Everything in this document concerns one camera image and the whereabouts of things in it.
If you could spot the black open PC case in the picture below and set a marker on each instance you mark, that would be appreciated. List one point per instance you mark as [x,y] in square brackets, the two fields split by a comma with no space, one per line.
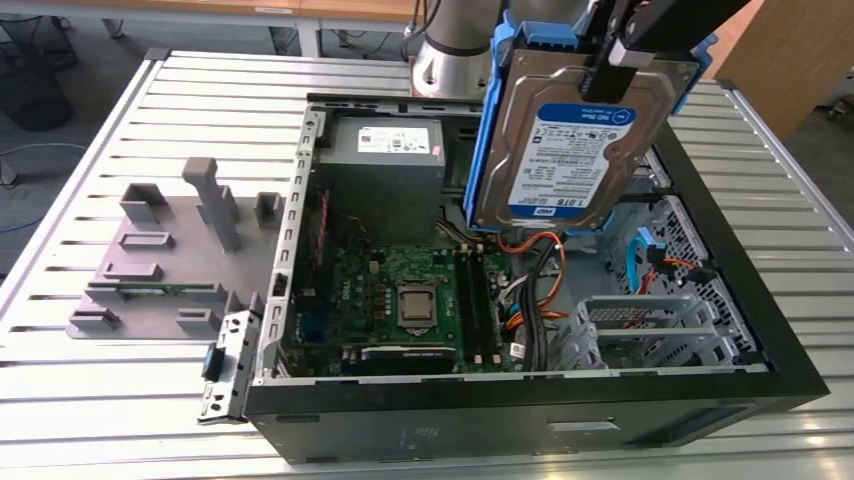
[467,425]

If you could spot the grey power supply unit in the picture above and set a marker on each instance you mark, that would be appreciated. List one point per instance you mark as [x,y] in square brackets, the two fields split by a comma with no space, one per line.
[380,190]

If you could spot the black graphics card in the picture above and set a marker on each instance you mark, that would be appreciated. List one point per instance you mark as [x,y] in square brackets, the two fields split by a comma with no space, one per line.
[407,357]

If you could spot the grey expansion card retainer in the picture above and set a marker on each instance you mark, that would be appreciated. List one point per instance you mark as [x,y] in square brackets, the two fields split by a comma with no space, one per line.
[229,390]

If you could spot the green motherboard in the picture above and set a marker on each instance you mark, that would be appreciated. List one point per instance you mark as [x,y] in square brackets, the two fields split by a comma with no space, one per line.
[360,280]

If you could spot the grey metal drive cage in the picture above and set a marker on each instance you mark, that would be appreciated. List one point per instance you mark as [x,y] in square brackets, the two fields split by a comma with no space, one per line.
[585,241]

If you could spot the black office chair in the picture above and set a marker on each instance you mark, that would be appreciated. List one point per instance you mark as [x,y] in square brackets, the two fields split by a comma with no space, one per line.
[33,100]

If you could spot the grey parts rack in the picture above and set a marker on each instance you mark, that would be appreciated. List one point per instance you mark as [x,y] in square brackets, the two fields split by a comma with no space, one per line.
[180,270]

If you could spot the silver CPU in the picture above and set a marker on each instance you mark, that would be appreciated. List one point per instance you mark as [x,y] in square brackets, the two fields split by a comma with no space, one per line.
[416,306]

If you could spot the hard disk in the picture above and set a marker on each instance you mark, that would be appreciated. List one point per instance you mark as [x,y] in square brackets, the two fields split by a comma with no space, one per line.
[567,165]

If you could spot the black RAM slot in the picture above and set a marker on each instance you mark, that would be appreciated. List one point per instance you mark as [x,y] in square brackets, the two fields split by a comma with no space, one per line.
[468,300]
[485,300]

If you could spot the black CPU socket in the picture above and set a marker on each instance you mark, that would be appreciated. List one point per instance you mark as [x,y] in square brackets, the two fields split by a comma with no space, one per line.
[416,286]

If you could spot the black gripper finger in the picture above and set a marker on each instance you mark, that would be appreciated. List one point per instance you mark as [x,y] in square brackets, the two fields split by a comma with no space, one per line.
[607,82]

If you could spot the green RAM stick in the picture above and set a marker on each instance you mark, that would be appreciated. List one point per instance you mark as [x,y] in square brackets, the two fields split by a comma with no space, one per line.
[166,288]

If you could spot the wooden cabinet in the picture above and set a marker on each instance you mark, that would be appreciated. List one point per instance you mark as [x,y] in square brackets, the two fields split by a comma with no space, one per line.
[787,60]

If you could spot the wooden desk grey legs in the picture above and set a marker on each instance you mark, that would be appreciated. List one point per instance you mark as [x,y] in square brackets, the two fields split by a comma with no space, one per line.
[200,5]

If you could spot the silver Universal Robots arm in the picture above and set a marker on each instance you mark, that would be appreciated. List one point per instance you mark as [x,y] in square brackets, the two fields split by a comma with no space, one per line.
[453,70]

